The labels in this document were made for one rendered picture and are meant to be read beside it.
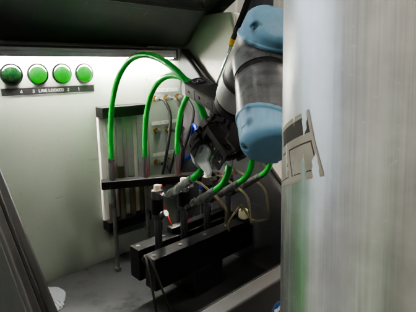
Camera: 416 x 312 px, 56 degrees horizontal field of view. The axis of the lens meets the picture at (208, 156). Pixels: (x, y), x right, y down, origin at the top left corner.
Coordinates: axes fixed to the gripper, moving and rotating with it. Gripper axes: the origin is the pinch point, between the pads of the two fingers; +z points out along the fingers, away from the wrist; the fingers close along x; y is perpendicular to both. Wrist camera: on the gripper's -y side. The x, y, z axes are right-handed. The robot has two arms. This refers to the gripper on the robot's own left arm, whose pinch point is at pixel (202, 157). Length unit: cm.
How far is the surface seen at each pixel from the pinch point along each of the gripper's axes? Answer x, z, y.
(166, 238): -5.5, 29.0, 4.0
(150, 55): 0.1, -4.7, -24.4
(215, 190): 3.8, 10.9, 3.8
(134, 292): -16.0, 41.5, 9.8
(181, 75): 1.3, -8.3, -14.3
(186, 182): -3.4, 5.9, 1.3
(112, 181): -10.6, 30.3, -16.7
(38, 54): -18.0, 7.2, -43.1
